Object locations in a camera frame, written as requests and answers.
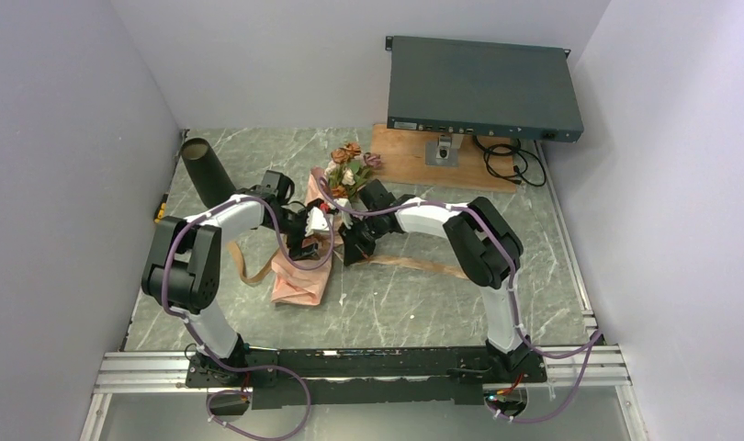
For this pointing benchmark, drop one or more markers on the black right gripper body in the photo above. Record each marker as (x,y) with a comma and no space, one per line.
(364,234)

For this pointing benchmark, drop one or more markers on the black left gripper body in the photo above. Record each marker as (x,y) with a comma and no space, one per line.
(293,225)

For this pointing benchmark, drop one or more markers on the brown ribbon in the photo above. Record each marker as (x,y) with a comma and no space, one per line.
(239,260)

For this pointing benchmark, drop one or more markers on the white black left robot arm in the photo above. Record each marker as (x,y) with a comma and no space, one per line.
(182,271)

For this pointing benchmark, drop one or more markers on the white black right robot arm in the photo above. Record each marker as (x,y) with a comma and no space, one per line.
(483,243)

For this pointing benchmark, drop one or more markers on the black cylindrical vase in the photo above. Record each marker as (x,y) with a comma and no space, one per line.
(206,172)

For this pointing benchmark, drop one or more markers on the wooden board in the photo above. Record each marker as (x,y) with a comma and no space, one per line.
(409,157)

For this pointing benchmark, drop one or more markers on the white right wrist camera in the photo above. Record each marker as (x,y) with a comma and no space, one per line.
(347,220)

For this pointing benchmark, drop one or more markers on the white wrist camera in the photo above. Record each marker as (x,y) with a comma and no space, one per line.
(319,223)
(347,220)

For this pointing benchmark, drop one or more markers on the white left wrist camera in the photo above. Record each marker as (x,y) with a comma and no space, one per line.
(319,223)

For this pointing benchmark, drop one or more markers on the metal stand bracket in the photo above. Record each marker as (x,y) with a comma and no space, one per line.
(444,150)

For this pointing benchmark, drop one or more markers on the black mounting base plate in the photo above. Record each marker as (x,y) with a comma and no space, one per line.
(284,377)

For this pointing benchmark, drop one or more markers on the dark grey network switch box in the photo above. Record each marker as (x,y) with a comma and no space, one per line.
(482,89)

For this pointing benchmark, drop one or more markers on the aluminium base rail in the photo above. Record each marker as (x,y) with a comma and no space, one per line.
(167,372)

